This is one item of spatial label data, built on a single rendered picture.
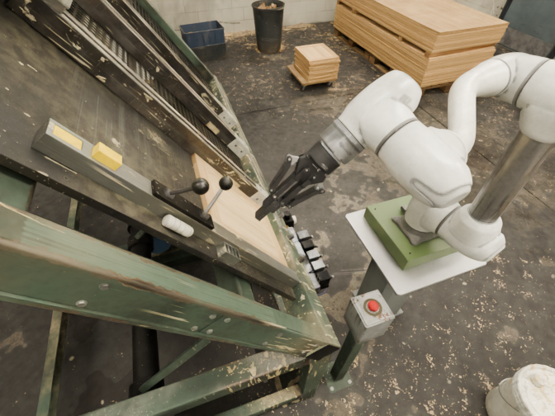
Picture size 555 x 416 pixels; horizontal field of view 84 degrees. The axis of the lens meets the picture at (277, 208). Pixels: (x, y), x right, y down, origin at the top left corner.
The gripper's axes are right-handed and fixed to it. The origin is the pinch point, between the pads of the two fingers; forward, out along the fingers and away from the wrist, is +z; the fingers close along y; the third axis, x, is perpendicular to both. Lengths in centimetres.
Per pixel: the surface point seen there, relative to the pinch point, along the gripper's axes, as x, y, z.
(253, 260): 12.5, 15.6, 21.9
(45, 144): -12.8, -41.2, 12.4
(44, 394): 30, 8, 171
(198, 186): -6.3, -16.6, 3.9
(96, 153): -8.9, -34.9, 10.6
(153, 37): 105, -62, 13
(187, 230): -2.5, -10.5, 17.1
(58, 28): 24, -63, 9
